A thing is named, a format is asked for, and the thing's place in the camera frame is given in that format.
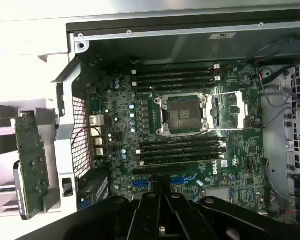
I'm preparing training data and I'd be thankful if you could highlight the silver chipset heatsink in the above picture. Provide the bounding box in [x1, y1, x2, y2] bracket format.
[206, 187, 233, 201]

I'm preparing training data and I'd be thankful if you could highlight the black expansion slot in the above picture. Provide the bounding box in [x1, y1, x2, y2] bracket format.
[132, 166, 184, 176]

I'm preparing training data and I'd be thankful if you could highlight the black RAM slot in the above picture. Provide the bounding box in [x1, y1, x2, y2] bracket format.
[136, 144, 227, 154]
[139, 151, 226, 160]
[139, 157, 226, 167]
[131, 69, 222, 77]
[133, 63, 222, 71]
[132, 76, 222, 83]
[139, 138, 226, 146]
[131, 81, 221, 90]

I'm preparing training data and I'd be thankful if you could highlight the green Dell motherboard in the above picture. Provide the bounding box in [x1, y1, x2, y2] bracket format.
[86, 59, 266, 216]

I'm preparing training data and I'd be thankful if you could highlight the metal locking lever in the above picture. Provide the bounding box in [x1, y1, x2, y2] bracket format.
[206, 91, 242, 98]
[206, 127, 265, 132]

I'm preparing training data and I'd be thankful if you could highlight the metal CPU socket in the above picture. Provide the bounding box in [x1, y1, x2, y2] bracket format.
[153, 93, 208, 138]

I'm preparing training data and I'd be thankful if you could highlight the metal rear port stack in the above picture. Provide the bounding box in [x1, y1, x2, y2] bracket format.
[88, 92, 106, 161]

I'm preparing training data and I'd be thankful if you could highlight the silver socket cover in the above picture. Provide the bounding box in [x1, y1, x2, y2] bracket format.
[206, 92, 248, 131]

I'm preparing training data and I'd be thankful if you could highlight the grey parts rack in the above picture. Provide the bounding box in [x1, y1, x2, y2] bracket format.
[0, 99, 66, 218]

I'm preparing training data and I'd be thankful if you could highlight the perforated metal drive cage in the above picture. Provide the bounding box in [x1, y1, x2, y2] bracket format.
[283, 61, 300, 223]

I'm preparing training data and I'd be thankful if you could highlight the round coin battery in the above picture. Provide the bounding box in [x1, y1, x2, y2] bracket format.
[238, 74, 252, 87]

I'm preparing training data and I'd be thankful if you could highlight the black and grey PC case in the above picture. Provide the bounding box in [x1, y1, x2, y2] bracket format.
[37, 7, 300, 226]

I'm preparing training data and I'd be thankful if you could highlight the black internal cable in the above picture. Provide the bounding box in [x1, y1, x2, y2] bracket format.
[261, 58, 300, 85]

